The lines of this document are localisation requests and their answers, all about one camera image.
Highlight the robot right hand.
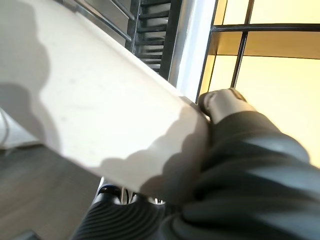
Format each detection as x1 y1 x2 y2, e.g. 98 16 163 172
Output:
74 88 320 240

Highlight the cream round plate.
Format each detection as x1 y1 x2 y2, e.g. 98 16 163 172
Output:
0 0 211 198

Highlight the stainless steel sink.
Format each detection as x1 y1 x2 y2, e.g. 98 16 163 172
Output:
58 0 201 101

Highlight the black dish drying rack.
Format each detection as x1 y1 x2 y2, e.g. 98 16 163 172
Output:
127 0 181 76

